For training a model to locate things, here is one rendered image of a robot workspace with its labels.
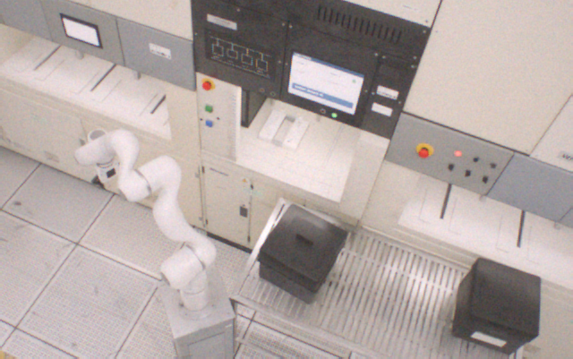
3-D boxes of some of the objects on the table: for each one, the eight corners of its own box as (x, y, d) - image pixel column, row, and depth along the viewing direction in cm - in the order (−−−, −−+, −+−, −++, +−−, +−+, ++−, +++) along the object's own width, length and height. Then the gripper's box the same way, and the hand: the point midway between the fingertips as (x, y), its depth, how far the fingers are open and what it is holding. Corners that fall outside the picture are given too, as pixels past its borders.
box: (449, 336, 231) (470, 314, 211) (457, 281, 248) (477, 256, 228) (512, 357, 228) (539, 337, 208) (517, 300, 245) (542, 276, 225)
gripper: (117, 143, 228) (124, 167, 242) (81, 164, 220) (90, 187, 234) (126, 154, 225) (132, 178, 239) (90, 175, 217) (99, 198, 231)
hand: (111, 182), depth 235 cm, fingers open, 8 cm apart
